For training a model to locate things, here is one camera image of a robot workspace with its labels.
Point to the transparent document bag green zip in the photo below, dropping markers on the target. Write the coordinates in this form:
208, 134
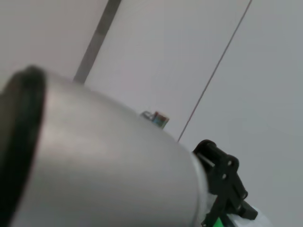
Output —
219, 223

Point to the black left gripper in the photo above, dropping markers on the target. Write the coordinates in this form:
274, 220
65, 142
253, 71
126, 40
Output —
160, 120

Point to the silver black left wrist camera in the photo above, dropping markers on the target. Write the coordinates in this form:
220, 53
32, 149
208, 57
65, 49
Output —
106, 165

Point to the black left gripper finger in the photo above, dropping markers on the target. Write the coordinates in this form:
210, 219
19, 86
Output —
225, 179

